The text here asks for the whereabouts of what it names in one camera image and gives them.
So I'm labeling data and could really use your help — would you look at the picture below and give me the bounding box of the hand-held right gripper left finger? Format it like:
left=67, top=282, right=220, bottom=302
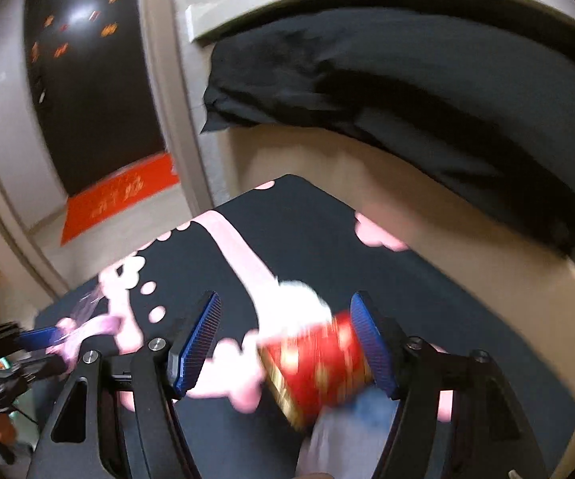
left=25, top=289, right=221, bottom=479

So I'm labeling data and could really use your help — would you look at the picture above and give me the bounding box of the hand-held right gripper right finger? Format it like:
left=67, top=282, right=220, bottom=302
left=350, top=290, right=550, bottom=479

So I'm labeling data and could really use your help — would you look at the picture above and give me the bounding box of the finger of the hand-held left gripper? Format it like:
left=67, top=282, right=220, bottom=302
left=0, top=348, right=71, bottom=387
left=0, top=323, right=63, bottom=356

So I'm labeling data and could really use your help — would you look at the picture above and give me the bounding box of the red drink can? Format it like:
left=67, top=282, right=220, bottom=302
left=259, top=309, right=374, bottom=431

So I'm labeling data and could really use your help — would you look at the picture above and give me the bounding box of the person's left hand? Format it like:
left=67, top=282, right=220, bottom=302
left=0, top=412, right=20, bottom=461

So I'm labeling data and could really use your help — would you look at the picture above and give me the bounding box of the pale crumpled paper wrapper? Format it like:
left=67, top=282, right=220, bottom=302
left=276, top=279, right=330, bottom=321

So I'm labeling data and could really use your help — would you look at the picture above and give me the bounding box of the person's blue jeans leg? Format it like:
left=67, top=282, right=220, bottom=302
left=296, top=388, right=404, bottom=479

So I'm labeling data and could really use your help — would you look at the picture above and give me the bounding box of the black pink printed tablecloth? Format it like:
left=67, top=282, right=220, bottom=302
left=33, top=174, right=575, bottom=479

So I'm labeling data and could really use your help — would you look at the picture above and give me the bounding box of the red doormat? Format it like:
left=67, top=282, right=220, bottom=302
left=60, top=154, right=181, bottom=247

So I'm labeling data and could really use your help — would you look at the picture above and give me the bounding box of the black hanging cloth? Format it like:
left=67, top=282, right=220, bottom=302
left=200, top=7, right=575, bottom=256

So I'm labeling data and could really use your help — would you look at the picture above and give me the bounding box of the black door with orange stickers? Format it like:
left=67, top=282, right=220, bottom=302
left=22, top=0, right=169, bottom=196

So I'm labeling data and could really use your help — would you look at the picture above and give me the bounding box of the grey kitchen countertop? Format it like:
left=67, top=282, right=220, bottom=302
left=185, top=0, right=575, bottom=48

